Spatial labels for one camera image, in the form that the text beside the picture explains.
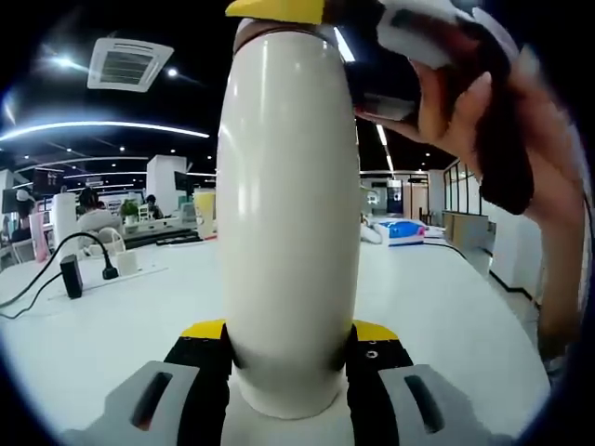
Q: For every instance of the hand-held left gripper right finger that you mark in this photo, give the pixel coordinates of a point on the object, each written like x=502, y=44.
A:
x=372, y=385

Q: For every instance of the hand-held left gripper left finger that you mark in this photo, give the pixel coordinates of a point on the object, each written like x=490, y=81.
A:
x=204, y=381

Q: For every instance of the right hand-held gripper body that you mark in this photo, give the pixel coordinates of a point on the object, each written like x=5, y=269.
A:
x=504, y=139

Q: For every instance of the white water cup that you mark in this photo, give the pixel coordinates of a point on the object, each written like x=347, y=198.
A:
x=288, y=232

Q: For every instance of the yellow drink cup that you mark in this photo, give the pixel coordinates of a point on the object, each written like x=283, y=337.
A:
x=204, y=213

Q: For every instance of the person's right hand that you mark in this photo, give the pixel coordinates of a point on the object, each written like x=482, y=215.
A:
x=451, y=111

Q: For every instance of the black framed glass partition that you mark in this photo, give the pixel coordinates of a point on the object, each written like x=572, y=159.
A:
x=465, y=186

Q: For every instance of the white table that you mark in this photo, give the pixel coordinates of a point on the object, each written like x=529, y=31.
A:
x=139, y=353

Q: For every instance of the white power strip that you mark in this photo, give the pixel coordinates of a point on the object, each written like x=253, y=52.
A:
x=149, y=271

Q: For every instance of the blue tissue pack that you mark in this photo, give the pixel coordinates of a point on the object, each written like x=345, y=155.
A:
x=402, y=232

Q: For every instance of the white charger cube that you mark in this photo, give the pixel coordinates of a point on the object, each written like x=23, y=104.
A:
x=128, y=262

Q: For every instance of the black flat case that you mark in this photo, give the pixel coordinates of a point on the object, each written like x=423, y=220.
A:
x=158, y=238

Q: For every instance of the white plush toy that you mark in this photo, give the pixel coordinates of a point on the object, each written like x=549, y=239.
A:
x=371, y=230

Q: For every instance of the ceiling air conditioner vent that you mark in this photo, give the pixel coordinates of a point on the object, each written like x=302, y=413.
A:
x=128, y=65

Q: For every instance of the black power adapter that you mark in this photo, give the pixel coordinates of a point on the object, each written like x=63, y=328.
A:
x=72, y=276

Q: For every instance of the small potted plant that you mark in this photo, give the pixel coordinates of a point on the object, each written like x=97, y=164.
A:
x=130, y=210

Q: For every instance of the white cylinder appliance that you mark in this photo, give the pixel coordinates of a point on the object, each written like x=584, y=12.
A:
x=65, y=223

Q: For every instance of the white ceiling light strip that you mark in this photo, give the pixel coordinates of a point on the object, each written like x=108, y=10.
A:
x=102, y=126

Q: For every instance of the pink tumbler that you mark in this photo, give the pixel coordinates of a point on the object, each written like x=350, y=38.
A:
x=39, y=237

